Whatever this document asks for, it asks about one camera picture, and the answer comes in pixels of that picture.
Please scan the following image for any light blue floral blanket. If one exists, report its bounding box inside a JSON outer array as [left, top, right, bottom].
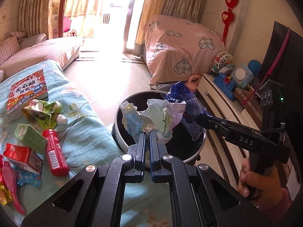
[[0, 60, 174, 227]]

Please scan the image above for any light blue cube toy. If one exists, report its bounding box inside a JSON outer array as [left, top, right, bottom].
[[230, 62, 255, 91]]

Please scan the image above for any red tube bottle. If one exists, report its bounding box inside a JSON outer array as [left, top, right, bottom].
[[42, 129, 70, 177]]

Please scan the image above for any red and white carton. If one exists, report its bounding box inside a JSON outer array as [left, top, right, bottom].
[[3, 143, 44, 174]]

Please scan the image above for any yellow and red wrapper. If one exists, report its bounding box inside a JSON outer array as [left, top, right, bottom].
[[0, 155, 14, 207]]

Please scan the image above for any red wooden pole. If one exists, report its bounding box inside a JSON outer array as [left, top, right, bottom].
[[58, 0, 70, 37]]

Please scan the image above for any pink toy kettlebell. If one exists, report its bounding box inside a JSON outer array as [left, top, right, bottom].
[[187, 74, 202, 93]]

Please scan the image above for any blue plastic wrapper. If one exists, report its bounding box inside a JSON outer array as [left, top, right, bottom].
[[165, 82, 209, 141]]

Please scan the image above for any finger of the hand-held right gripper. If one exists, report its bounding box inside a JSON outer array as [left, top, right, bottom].
[[196, 115, 231, 137]]

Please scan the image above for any printed paper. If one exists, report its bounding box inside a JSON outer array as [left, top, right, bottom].
[[120, 99, 187, 145]]

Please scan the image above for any red heart hanging ornament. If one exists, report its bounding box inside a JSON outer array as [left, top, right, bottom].
[[221, 0, 238, 43]]

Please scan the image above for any black round bin white rim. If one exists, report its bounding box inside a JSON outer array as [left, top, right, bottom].
[[111, 90, 207, 166]]

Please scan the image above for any green drink pouch white cap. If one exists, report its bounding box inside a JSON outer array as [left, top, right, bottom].
[[22, 99, 69, 129]]

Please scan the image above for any pink sofa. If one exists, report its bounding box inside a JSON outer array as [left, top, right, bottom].
[[0, 33, 85, 79]]

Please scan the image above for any person's right forearm pink sleeve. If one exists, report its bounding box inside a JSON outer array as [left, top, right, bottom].
[[257, 188, 293, 218]]

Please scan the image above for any pink striped cushion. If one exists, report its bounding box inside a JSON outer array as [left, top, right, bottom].
[[0, 36, 21, 65]]

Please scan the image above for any small green box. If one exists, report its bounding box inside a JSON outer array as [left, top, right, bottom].
[[14, 124, 48, 155]]

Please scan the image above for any white low cabinet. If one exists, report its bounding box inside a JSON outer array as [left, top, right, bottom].
[[196, 73, 296, 195]]

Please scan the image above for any blue spiky ball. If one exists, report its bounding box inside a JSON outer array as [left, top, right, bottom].
[[247, 59, 262, 76]]

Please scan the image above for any pink hoop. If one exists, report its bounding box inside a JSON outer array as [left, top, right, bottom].
[[241, 27, 291, 106]]

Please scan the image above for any pink heart print bedcover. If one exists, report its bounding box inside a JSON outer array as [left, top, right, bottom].
[[142, 14, 226, 86]]

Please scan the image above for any black television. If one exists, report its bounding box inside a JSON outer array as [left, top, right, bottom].
[[251, 21, 303, 161]]

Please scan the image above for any red children's book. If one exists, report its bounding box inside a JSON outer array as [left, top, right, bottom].
[[6, 69, 49, 121]]

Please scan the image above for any pink hanging bag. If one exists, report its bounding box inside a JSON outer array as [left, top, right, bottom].
[[62, 16, 72, 33]]

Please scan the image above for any colourful ferris wheel toy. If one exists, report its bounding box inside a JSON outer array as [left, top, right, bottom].
[[214, 51, 234, 71]]

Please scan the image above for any blue toy machine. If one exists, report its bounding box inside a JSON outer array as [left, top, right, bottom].
[[213, 72, 237, 100]]

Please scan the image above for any pink glitter comb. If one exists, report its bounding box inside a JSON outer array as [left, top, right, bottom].
[[1, 161, 26, 215]]

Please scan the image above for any pink checked cushion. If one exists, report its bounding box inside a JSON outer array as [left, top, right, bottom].
[[9, 30, 28, 41]]

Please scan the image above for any brown wooden board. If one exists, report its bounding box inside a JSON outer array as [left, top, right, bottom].
[[233, 88, 261, 110]]

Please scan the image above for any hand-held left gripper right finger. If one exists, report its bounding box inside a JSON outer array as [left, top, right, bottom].
[[150, 132, 273, 227]]

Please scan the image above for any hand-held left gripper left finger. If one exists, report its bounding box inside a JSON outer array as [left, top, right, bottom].
[[21, 133, 147, 227]]

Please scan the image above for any person's right hand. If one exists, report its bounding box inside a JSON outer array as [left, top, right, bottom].
[[238, 157, 283, 209]]

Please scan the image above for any light blue printed wrapper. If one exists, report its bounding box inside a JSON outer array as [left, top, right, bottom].
[[15, 167, 42, 190]]

